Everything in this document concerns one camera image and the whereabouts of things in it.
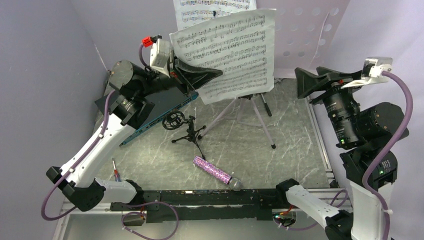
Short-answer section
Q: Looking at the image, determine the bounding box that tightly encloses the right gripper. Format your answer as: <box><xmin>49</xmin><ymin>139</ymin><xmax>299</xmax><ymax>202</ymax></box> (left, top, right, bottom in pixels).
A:
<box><xmin>294</xmin><ymin>64</ymin><xmax>363</xmax><ymax>144</ymax></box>

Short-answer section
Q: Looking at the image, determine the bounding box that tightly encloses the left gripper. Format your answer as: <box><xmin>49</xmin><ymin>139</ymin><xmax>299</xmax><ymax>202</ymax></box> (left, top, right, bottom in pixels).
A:
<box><xmin>137</xmin><ymin>47</ymin><xmax>223</xmax><ymax>98</ymax></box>

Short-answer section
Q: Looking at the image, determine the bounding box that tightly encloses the lilac perforated music stand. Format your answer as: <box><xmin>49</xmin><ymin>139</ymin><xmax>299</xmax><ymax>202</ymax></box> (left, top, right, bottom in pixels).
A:
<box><xmin>197</xmin><ymin>0</ymin><xmax>350</xmax><ymax>150</ymax></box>

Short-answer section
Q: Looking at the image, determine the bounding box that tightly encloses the sheet music page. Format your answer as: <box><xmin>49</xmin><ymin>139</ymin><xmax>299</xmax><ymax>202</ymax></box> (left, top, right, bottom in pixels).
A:
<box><xmin>173</xmin><ymin>0</ymin><xmax>257</xmax><ymax>31</ymax></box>
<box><xmin>169</xmin><ymin>8</ymin><xmax>277</xmax><ymax>105</ymax></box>

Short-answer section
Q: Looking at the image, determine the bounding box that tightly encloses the sheet music top page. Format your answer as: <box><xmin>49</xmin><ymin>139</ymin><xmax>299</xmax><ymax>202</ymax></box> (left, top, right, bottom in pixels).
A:
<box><xmin>173</xmin><ymin>0</ymin><xmax>257</xmax><ymax>31</ymax></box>

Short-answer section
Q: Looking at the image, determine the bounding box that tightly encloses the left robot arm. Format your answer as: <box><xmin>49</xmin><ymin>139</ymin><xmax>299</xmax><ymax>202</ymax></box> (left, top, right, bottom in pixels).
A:
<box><xmin>46</xmin><ymin>57</ymin><xmax>223</xmax><ymax>212</ymax></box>

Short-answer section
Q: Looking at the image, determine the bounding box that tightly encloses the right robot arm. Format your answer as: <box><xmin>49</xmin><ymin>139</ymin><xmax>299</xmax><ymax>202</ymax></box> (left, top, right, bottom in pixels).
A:
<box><xmin>275</xmin><ymin>67</ymin><xmax>413</xmax><ymax>240</ymax></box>

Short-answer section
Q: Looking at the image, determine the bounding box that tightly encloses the black tripod microphone stand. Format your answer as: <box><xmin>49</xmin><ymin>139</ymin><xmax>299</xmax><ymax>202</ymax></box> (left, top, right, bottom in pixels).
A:
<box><xmin>161</xmin><ymin>110</ymin><xmax>208</xmax><ymax>160</ymax></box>

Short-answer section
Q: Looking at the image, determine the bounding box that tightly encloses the purple glitter microphone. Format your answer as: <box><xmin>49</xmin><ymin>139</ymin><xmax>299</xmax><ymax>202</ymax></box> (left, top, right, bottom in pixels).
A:
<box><xmin>193</xmin><ymin>156</ymin><xmax>243</xmax><ymax>191</ymax></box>

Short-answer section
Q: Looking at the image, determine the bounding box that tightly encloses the red blue screwdriver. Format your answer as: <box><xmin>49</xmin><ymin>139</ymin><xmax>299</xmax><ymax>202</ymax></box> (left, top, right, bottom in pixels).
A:
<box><xmin>112</xmin><ymin>158</ymin><xmax>122</xmax><ymax>182</ymax></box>

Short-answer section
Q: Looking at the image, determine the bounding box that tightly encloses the black network switch box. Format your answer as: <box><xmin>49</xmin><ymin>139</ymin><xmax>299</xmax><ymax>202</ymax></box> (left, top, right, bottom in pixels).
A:
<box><xmin>119</xmin><ymin>88</ymin><xmax>199</xmax><ymax>147</ymax></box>

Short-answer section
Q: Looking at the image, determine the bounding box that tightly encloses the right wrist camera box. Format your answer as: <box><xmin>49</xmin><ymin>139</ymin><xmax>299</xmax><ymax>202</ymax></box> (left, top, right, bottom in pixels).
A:
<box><xmin>341</xmin><ymin>56</ymin><xmax>393</xmax><ymax>89</ymax></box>

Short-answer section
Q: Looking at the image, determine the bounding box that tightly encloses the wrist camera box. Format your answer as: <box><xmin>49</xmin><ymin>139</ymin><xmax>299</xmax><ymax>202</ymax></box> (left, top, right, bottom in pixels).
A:
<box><xmin>341</xmin><ymin>56</ymin><xmax>393</xmax><ymax>89</ymax></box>
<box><xmin>141</xmin><ymin>35</ymin><xmax>171</xmax><ymax>77</ymax></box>

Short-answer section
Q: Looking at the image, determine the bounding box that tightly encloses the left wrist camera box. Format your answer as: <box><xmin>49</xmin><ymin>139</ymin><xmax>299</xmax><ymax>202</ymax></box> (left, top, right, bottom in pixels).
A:
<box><xmin>141</xmin><ymin>35</ymin><xmax>171</xmax><ymax>77</ymax></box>

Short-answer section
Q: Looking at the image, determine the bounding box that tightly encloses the black handled hammer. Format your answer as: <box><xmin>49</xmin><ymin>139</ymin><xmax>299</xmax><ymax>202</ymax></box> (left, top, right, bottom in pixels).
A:
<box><xmin>260</xmin><ymin>93</ymin><xmax>273</xmax><ymax>117</ymax></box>

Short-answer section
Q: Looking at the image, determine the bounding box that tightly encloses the aluminium frame rail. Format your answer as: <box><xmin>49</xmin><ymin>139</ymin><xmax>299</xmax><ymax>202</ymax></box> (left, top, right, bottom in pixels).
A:
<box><xmin>325</xmin><ymin>168</ymin><xmax>349</xmax><ymax>208</ymax></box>

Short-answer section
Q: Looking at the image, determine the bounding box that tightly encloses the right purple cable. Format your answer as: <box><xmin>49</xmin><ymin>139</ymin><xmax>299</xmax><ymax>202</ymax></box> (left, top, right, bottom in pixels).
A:
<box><xmin>273</xmin><ymin>70</ymin><xmax>414</xmax><ymax>240</ymax></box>

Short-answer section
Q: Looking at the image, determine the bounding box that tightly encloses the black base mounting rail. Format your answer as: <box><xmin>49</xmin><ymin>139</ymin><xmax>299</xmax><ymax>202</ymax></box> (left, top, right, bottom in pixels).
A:
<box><xmin>109</xmin><ymin>188</ymin><xmax>307</xmax><ymax>223</ymax></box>

